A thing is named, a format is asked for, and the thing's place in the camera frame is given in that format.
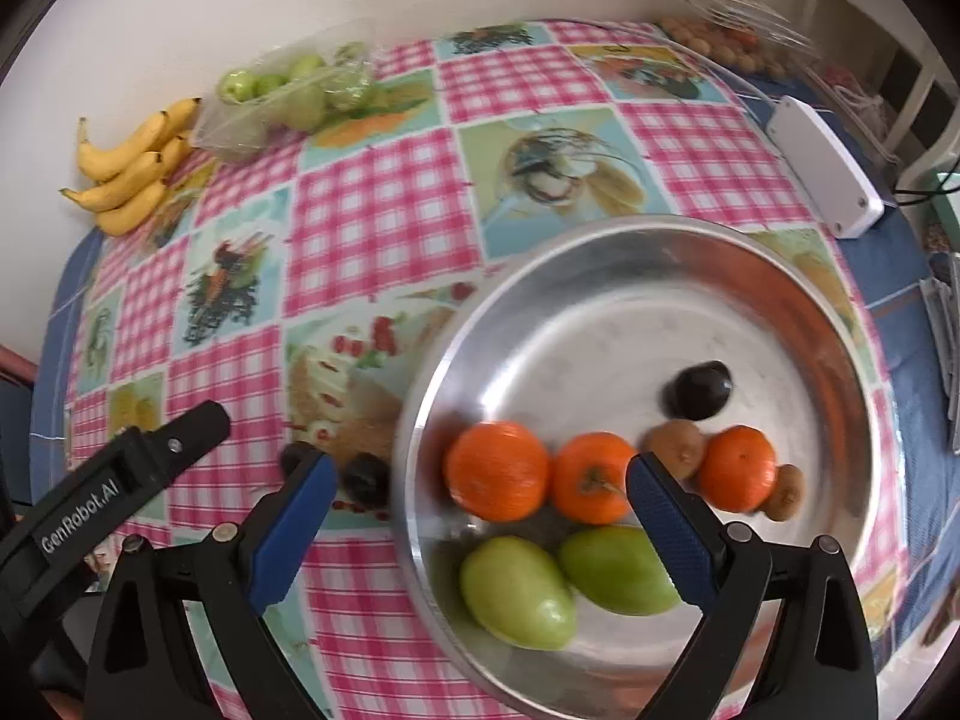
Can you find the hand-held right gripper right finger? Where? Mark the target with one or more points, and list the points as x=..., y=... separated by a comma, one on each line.
x=671, y=532

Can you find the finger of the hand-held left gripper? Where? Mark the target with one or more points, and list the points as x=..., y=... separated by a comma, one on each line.
x=180, y=442

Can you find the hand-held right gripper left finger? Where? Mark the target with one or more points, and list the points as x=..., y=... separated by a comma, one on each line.
x=296, y=532

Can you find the green mango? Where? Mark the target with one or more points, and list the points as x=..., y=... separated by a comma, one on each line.
x=615, y=570

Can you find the dark plum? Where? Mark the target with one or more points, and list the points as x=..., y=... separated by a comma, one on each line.
x=294, y=457
x=366, y=478
x=696, y=390

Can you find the brown kiwi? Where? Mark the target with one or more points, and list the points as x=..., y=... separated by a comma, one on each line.
x=675, y=450
x=786, y=493

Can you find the tangerine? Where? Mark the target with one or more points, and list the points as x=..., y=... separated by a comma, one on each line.
x=592, y=480
x=496, y=472
x=736, y=469

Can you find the green apple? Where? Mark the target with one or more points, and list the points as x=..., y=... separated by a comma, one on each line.
x=517, y=596

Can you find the round metal plate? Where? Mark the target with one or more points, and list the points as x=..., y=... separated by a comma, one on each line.
x=615, y=315

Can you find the pink chair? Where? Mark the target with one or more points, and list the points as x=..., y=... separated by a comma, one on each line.
x=15, y=364

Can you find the yellow banana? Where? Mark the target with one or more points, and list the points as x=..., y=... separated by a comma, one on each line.
x=127, y=150
x=120, y=191
x=176, y=154
x=131, y=217

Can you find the pink checkered printed tablecloth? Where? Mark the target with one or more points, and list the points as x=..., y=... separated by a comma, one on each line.
x=360, y=210

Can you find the clear plastic pack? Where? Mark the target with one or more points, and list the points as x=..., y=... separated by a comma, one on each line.
x=225, y=135

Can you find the grey stacked papers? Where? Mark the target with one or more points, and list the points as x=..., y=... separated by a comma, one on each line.
x=945, y=345

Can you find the pile of small green apples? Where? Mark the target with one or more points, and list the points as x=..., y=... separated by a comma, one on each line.
x=300, y=101

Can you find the white plastic box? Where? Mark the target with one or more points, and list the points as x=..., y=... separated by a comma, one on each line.
x=825, y=165

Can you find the clear plastic bag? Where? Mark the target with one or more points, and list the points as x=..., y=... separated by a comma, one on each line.
x=855, y=109

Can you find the white wooden chair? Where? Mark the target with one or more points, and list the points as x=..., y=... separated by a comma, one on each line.
x=911, y=67

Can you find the clear plastic clamshell box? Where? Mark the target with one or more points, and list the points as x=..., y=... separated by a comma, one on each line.
x=735, y=7

